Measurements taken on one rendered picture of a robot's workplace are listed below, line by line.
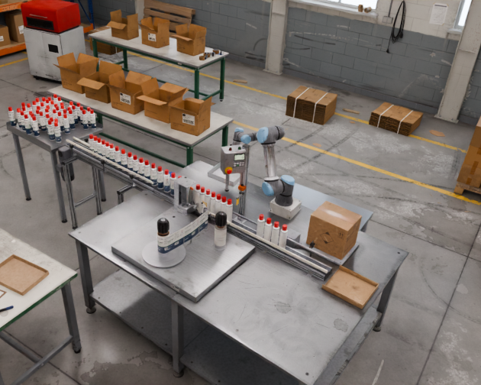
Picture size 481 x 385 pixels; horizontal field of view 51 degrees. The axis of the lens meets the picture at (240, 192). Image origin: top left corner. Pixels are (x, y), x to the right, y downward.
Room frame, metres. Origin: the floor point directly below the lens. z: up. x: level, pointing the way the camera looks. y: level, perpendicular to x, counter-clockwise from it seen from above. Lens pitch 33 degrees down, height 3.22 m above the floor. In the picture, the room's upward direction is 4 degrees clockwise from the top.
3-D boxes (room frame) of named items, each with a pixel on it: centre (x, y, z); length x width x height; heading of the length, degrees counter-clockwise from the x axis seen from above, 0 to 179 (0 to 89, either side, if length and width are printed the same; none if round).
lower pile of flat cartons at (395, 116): (7.09, -2.29, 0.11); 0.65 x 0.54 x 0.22; 57
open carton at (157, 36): (7.73, 1.50, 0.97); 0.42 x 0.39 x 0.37; 147
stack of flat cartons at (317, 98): (7.27, -1.00, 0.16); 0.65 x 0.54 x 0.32; 64
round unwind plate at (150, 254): (2.70, 0.51, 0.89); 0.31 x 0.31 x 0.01
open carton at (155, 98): (5.18, 0.92, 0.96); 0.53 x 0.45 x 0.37; 151
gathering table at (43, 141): (4.51, 1.92, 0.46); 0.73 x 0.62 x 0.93; 56
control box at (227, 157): (3.23, 0.07, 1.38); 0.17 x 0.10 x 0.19; 111
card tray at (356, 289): (2.54, -0.79, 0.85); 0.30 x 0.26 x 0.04; 56
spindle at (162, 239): (2.70, 0.51, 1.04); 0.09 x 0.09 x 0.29
